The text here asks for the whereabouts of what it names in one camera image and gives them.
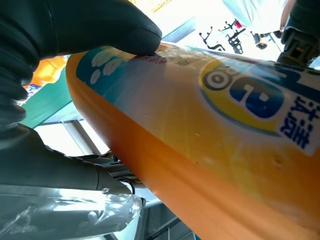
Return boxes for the yellow plastic wrapped box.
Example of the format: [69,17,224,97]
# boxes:
[130,0,174,15]

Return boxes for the large green table mat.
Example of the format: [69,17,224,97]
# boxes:
[19,66,74,129]

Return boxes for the clear plastic wrapped grey cover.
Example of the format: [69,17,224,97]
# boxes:
[0,184,143,240]

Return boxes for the black office chair base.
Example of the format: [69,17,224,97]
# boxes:
[199,19,247,56]

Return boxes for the person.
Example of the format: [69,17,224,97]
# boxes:
[222,0,296,35]

